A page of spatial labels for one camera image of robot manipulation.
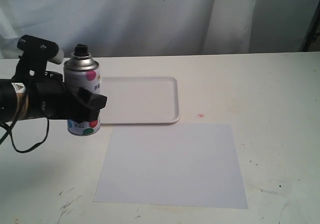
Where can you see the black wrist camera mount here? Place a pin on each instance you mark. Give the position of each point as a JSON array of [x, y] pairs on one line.
[[36, 53]]

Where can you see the dark metal stand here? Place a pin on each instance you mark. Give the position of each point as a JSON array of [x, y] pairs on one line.
[[310, 13]]

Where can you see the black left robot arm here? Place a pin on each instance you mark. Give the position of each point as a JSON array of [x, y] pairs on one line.
[[12, 92]]

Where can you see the white plastic tray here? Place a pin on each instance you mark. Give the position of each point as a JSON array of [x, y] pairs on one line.
[[140, 100]]

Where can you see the white backdrop cloth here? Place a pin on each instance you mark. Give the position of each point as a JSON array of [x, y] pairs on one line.
[[112, 28]]

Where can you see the white paper sheet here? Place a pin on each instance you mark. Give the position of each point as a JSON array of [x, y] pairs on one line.
[[192, 165]]

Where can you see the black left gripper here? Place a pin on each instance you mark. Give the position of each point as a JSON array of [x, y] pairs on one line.
[[51, 99]]

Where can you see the white polka-dot spray can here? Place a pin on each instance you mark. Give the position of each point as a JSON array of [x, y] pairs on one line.
[[82, 71]]

